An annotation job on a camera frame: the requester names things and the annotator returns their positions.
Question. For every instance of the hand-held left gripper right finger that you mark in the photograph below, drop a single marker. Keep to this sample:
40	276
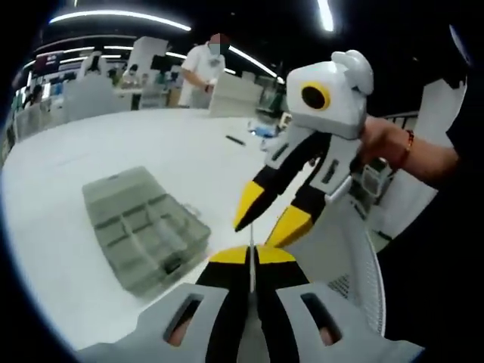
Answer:
321	329

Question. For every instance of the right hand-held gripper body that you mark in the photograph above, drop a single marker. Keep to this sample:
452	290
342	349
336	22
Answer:
340	113

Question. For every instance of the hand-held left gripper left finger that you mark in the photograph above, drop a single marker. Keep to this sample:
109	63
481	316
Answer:
177	325

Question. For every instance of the clear plastic divider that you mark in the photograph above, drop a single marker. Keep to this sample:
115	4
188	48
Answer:
252	264

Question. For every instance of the grey transparent dual guide fixture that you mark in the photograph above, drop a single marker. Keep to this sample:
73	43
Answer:
143	227

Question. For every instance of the person's right hand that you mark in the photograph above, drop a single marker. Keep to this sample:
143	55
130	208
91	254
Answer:
382	140

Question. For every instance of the blue packet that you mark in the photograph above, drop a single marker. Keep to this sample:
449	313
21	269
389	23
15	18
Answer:
264	131

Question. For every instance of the white shelf unit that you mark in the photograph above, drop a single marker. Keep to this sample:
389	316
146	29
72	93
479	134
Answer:
372	185

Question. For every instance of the black pen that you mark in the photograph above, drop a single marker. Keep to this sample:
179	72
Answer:
235	140

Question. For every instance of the dark tripod stand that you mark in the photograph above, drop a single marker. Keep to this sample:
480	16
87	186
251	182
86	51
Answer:
274	102

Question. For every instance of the white panel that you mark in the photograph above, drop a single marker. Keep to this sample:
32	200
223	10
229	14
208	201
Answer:
234	94

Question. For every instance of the curved ceiling light strip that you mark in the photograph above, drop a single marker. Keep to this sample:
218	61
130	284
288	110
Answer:
121	16
326	15

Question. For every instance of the person's black clothing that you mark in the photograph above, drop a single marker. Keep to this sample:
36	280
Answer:
435	264

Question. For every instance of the grey partition panel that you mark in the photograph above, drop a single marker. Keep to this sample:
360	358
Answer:
100	98

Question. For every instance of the purple wall screen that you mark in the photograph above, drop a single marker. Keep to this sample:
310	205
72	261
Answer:
48	62

